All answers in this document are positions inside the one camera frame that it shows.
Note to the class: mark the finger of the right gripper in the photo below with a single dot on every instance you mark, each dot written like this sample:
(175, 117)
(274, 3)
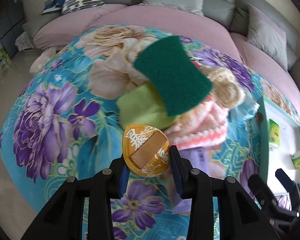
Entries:
(291, 187)
(270, 205)

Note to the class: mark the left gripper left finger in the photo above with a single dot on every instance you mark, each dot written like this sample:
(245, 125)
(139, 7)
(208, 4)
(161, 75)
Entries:
(62, 215)

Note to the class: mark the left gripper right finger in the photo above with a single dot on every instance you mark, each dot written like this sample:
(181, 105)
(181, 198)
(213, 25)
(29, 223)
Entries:
(239, 216)

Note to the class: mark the pink white fluffy towel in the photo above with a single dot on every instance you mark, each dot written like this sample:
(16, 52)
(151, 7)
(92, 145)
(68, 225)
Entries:
(205, 125)

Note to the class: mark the cream lace scrunchie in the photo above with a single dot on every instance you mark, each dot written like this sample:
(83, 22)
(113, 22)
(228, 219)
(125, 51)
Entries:
(227, 91)

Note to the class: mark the green yellow scouring sponge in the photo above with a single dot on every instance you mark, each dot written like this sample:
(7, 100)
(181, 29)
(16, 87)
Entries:
(180, 84)

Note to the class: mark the small green white box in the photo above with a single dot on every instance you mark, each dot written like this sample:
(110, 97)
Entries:
(295, 158)

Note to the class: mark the white tray teal rim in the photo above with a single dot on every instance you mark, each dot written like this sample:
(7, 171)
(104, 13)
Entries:
(280, 140)

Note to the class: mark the green tissue pack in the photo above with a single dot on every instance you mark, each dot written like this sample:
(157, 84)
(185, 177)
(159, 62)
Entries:
(274, 135)

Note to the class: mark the purple tissue pack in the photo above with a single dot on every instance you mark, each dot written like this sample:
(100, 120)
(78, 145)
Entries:
(198, 159)

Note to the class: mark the floral blue blanket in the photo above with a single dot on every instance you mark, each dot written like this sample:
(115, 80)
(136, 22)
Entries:
(66, 121)

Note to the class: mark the gray pink throw pillow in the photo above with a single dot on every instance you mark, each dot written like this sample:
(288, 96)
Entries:
(267, 36)

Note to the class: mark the pink sofa cover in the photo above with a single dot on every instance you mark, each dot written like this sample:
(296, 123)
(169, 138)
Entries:
(60, 31)

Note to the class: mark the gray sofa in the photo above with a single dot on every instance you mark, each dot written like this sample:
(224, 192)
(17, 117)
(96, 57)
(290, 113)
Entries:
(233, 15)

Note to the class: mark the dark cabinet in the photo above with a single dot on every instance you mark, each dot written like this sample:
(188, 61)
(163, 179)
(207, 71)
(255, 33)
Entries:
(12, 18)

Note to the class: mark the blue cushion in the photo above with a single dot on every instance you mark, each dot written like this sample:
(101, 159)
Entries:
(53, 6)

